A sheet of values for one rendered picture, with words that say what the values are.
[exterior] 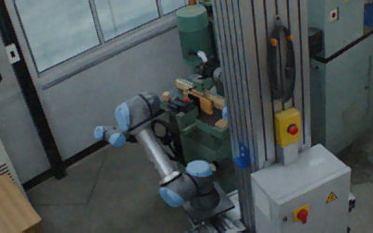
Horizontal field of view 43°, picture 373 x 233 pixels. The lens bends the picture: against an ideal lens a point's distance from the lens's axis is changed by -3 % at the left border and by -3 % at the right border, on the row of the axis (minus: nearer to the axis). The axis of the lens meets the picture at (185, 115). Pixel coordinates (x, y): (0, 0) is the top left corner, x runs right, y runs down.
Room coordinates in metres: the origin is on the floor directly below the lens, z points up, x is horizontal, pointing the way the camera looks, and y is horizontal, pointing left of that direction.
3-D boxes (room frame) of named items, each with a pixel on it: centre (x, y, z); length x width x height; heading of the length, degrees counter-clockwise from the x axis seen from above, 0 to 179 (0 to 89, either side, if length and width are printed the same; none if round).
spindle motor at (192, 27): (2.57, -0.14, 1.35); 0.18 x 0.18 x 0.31
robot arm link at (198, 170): (1.79, -0.01, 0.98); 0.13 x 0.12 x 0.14; 124
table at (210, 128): (2.50, -0.05, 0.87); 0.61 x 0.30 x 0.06; 35
